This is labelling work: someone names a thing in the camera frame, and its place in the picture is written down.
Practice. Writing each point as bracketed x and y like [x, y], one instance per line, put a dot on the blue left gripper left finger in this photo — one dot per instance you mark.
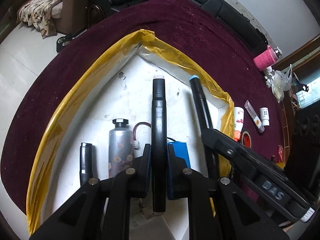
[144, 171]

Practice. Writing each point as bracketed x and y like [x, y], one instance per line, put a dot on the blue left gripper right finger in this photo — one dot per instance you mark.
[173, 172]

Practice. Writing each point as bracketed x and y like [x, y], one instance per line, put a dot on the silver floral tube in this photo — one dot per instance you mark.
[120, 147]

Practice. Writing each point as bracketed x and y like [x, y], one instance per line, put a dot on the black marker white cap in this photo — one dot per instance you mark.
[158, 145]

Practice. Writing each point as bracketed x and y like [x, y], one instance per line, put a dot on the white foam box yellow tape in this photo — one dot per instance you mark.
[119, 85]

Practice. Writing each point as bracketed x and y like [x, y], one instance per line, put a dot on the white bottle orange cap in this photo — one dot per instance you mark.
[238, 122]

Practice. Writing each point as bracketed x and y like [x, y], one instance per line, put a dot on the black electrical tape roll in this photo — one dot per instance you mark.
[246, 139]

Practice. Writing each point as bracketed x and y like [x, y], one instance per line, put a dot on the black marker teal cap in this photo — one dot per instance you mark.
[205, 122]

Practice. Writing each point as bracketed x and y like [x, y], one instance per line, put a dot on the red plastic packet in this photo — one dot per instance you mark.
[280, 153]

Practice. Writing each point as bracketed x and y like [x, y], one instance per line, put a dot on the short black marker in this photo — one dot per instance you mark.
[86, 167]

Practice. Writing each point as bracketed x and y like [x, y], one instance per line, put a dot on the small white pill bottle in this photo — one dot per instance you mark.
[264, 116]

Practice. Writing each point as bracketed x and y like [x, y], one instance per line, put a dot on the white cream tube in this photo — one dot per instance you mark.
[254, 117]

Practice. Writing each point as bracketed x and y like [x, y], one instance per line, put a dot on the clear plastic bag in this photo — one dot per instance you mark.
[281, 83]

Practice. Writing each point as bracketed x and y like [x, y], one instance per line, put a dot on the white stuffed toy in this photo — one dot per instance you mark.
[269, 76]

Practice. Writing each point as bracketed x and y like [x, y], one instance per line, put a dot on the pink knit covered bottle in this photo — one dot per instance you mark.
[267, 58]

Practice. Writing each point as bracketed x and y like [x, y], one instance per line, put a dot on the dark red tablecloth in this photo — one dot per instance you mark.
[179, 23]

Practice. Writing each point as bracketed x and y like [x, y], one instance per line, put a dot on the black shoes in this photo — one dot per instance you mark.
[63, 41]

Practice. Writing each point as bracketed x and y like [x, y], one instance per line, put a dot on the brown armchair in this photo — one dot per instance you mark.
[73, 17]

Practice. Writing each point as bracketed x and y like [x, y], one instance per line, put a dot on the floral blanket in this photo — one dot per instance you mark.
[41, 15]

